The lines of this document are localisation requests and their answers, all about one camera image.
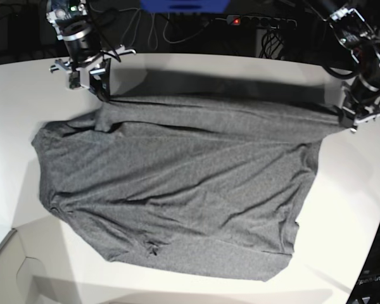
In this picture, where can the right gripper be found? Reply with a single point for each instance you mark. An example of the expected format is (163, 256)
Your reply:
(98, 68)

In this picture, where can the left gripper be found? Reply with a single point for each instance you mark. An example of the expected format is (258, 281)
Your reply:
(353, 113)

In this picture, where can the grey long-sleeve t-shirt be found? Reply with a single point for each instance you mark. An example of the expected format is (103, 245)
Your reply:
(211, 187)

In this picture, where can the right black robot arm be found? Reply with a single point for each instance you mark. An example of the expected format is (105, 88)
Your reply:
(90, 53)

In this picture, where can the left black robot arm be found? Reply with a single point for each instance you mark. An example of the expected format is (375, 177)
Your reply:
(361, 86)

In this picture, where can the blue plastic panel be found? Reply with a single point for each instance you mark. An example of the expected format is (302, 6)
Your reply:
(184, 6)

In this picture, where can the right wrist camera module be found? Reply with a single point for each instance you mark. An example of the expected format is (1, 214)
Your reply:
(76, 80)

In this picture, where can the black power strip red switch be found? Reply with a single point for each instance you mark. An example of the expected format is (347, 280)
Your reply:
(262, 22)

